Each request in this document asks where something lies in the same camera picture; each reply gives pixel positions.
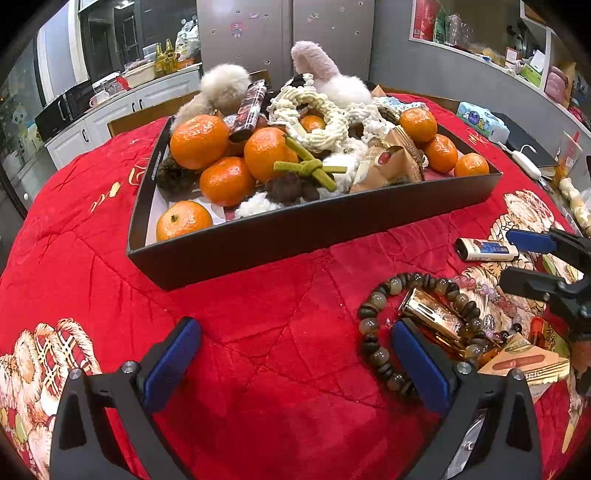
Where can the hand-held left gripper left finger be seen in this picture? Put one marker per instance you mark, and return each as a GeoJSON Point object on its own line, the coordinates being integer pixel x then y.
{"type": "Point", "coordinates": [171, 364]}

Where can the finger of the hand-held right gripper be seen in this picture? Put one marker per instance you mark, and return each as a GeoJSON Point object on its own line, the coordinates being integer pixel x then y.
{"type": "Point", "coordinates": [526, 279]}
{"type": "Point", "coordinates": [528, 240]}

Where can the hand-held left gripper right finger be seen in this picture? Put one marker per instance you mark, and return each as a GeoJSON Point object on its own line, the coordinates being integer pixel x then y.
{"type": "Point", "coordinates": [420, 367]}

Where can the white lighter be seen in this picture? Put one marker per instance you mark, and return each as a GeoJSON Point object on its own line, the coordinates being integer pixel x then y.
{"type": "Point", "coordinates": [485, 249]}

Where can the gold foil bar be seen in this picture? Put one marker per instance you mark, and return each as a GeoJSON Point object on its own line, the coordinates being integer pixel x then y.
{"type": "Point", "coordinates": [429, 314]}

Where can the triangular kraft snack packet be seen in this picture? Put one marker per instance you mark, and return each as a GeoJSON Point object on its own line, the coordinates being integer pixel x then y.
{"type": "Point", "coordinates": [401, 138]}
{"type": "Point", "coordinates": [521, 364]}
{"type": "Point", "coordinates": [383, 173]}

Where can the black shallow box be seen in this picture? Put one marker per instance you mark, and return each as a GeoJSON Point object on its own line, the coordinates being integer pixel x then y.
{"type": "Point", "coordinates": [277, 240]}

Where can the small amber bottle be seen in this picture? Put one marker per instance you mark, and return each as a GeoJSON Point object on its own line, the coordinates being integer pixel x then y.
{"type": "Point", "coordinates": [538, 332]}

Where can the cream lumpy object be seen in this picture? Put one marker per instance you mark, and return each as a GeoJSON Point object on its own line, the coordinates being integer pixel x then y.
{"type": "Point", "coordinates": [575, 198]}

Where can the red printed blanket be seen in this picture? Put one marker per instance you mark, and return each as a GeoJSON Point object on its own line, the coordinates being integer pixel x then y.
{"type": "Point", "coordinates": [231, 323]}

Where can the bubble tea cup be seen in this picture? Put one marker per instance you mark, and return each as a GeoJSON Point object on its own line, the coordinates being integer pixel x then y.
{"type": "Point", "coordinates": [569, 154]}

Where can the black notebook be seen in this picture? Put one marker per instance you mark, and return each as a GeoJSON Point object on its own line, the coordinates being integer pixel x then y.
{"type": "Point", "coordinates": [531, 143]}

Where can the blue tissue pack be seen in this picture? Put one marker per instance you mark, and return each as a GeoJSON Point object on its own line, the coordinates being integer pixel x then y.
{"type": "Point", "coordinates": [482, 122]}

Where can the pink bag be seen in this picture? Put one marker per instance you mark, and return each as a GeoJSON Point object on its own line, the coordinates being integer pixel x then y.
{"type": "Point", "coordinates": [556, 85]}

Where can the green tissue box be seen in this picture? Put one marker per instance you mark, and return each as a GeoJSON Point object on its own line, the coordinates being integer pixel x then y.
{"type": "Point", "coordinates": [532, 74]}

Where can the small white fluffy scrunchie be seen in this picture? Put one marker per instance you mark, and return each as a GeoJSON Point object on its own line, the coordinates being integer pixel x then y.
{"type": "Point", "coordinates": [256, 204]}

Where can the wooden chair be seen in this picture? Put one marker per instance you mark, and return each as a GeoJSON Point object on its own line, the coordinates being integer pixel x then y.
{"type": "Point", "coordinates": [138, 120]}
{"type": "Point", "coordinates": [415, 94]}

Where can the dark brown fluffy pom-pom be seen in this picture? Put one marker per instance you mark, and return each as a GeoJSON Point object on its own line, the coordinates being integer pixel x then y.
{"type": "Point", "coordinates": [174, 180]}

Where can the brown knitted scrunchie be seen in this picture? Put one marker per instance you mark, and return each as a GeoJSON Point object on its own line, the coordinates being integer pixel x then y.
{"type": "Point", "coordinates": [395, 110]}

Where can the large white fluffy scrunchie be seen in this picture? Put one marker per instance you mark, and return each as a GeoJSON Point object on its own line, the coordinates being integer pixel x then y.
{"type": "Point", "coordinates": [341, 168]}

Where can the brown fluffy scrunchie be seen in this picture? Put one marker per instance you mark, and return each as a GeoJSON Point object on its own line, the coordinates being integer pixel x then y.
{"type": "Point", "coordinates": [288, 189]}

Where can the glass pitcher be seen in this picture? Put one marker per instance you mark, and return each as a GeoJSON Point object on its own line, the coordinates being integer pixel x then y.
{"type": "Point", "coordinates": [459, 30]}

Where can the pile of tangerines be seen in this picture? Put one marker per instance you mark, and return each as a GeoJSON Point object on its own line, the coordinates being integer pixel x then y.
{"type": "Point", "coordinates": [198, 141]}

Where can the white fluffy pom-pom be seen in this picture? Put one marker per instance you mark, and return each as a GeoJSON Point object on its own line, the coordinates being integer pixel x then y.
{"type": "Point", "coordinates": [346, 90]}

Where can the red gift box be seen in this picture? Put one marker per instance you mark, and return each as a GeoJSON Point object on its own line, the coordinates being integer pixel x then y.
{"type": "Point", "coordinates": [425, 18]}

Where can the white kitchen cabinet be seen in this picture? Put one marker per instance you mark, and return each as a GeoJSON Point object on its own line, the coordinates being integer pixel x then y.
{"type": "Point", "coordinates": [115, 110]}

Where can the dark candy bar wrapper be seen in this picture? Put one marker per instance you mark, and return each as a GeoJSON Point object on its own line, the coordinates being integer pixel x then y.
{"type": "Point", "coordinates": [249, 108]}

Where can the black microwave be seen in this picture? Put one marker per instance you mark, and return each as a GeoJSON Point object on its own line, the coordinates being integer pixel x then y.
{"type": "Point", "coordinates": [60, 113]}

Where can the white mug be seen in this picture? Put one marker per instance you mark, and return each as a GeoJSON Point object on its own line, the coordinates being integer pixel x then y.
{"type": "Point", "coordinates": [98, 98]}

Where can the beige fluffy pom-pom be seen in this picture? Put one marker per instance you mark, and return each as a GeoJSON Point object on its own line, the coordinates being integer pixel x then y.
{"type": "Point", "coordinates": [224, 87]}

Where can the white plastic basin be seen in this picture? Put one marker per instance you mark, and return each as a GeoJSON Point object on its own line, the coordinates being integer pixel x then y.
{"type": "Point", "coordinates": [138, 76]}

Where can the glass sliding door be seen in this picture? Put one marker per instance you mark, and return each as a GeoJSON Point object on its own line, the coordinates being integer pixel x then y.
{"type": "Point", "coordinates": [18, 115]}

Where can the yellow drink bottle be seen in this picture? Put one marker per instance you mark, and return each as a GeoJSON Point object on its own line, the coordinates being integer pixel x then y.
{"type": "Point", "coordinates": [159, 57]}
{"type": "Point", "coordinates": [170, 55]}

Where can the white plastic bag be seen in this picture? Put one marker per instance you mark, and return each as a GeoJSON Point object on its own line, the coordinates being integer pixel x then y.
{"type": "Point", "coordinates": [187, 39]}

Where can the silver double-door fridge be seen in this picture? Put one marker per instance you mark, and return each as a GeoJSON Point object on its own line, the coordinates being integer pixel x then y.
{"type": "Point", "coordinates": [277, 32]}

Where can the dark kitchen window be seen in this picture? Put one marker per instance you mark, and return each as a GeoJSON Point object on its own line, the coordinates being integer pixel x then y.
{"type": "Point", "coordinates": [115, 37]}

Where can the white wall shelf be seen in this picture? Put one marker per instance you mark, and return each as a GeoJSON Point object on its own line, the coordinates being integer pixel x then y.
{"type": "Point", "coordinates": [498, 69]}

